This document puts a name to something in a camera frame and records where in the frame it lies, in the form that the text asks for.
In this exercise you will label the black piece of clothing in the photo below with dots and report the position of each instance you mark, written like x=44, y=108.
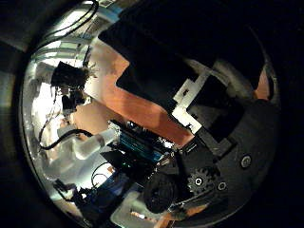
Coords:
x=164, y=47

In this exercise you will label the blue-fronted control box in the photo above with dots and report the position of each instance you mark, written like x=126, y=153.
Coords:
x=139, y=147

